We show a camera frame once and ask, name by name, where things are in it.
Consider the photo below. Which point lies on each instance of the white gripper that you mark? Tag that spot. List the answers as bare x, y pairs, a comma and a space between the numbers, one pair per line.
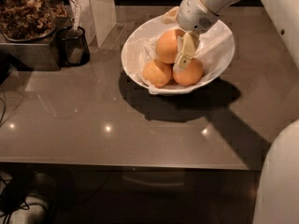
193, 15

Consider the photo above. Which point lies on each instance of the orange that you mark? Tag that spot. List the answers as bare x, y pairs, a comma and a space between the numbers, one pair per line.
167, 45
191, 75
157, 73

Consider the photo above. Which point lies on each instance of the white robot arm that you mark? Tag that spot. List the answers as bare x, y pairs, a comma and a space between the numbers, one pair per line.
277, 197

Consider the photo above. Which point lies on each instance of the white bowl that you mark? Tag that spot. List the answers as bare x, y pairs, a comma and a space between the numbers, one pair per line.
218, 47

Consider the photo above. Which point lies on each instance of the glass bowl of granola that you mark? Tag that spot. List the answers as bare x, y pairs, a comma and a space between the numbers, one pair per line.
26, 20

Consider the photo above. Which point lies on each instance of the white plastic bag liner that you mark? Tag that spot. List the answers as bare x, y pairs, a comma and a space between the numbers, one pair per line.
141, 52

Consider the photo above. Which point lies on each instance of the white pillar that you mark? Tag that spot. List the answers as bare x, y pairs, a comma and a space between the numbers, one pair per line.
98, 18

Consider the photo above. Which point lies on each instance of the white utensil in cup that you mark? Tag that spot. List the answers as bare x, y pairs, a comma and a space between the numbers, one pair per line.
75, 20

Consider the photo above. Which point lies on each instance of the black mesh cup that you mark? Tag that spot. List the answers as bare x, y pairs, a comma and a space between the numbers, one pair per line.
73, 46

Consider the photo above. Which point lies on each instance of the grey metal box stand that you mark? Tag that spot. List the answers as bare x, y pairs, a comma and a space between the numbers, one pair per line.
40, 55

